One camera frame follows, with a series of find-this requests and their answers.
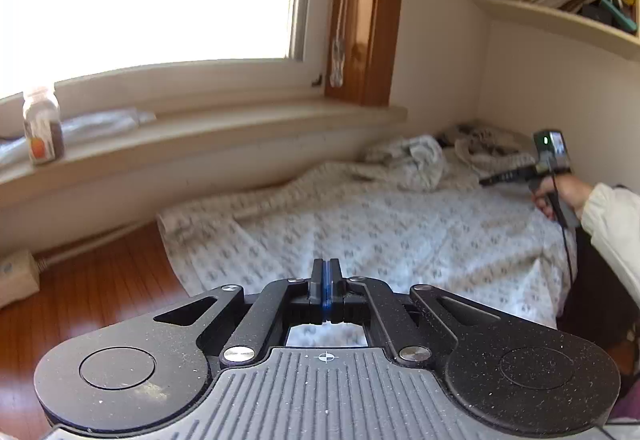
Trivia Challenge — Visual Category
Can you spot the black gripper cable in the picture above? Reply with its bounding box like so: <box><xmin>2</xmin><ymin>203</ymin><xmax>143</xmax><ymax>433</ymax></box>
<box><xmin>562</xmin><ymin>224</ymin><xmax>577</xmax><ymax>293</ymax></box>

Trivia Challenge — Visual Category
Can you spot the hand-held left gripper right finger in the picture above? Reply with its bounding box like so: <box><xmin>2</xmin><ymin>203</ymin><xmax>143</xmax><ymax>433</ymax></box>
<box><xmin>325</xmin><ymin>259</ymin><xmax>502</xmax><ymax>366</ymax></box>

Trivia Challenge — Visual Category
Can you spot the white patterned shirt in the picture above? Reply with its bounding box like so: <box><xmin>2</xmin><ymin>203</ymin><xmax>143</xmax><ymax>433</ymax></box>
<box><xmin>157</xmin><ymin>135</ymin><xmax>577</xmax><ymax>330</ymax></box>

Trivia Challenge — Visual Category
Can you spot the glass jar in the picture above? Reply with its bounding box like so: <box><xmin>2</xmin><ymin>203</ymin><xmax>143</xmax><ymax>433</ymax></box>
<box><xmin>22</xmin><ymin>87</ymin><xmax>65</xmax><ymax>166</ymax></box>

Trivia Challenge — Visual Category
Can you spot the cream window sill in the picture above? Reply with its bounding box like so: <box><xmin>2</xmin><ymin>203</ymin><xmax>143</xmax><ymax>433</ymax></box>
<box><xmin>0</xmin><ymin>99</ymin><xmax>409</xmax><ymax>208</ymax></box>

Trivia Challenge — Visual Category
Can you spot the grey printed sweatshirt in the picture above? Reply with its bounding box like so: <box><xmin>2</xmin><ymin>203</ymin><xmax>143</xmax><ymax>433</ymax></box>
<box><xmin>439</xmin><ymin>121</ymin><xmax>537</xmax><ymax>177</ymax></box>

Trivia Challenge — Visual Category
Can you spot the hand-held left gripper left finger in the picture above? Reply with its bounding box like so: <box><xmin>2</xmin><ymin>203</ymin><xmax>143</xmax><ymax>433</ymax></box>
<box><xmin>152</xmin><ymin>259</ymin><xmax>327</xmax><ymax>366</ymax></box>

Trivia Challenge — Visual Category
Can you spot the wooden window frame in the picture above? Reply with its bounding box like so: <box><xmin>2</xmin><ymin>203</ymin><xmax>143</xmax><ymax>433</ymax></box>
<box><xmin>324</xmin><ymin>0</ymin><xmax>409</xmax><ymax>107</ymax></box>

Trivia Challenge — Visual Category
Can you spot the clear blind cord pull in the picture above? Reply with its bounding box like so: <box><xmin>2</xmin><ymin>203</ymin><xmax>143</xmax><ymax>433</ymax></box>
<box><xmin>329</xmin><ymin>0</ymin><xmax>352</xmax><ymax>87</ymax></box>

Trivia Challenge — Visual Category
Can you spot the person's right hand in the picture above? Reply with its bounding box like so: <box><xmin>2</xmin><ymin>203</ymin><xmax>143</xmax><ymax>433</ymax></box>
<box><xmin>531</xmin><ymin>174</ymin><xmax>594</xmax><ymax>221</ymax></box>

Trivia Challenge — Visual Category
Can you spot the white cable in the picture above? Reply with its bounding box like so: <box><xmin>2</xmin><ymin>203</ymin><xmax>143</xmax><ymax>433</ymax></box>
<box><xmin>32</xmin><ymin>220</ymin><xmax>163</xmax><ymax>272</ymax></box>

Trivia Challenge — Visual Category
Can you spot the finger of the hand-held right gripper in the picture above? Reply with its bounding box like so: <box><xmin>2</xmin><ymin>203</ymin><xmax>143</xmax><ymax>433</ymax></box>
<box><xmin>478</xmin><ymin>165</ymin><xmax>539</xmax><ymax>186</ymax></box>

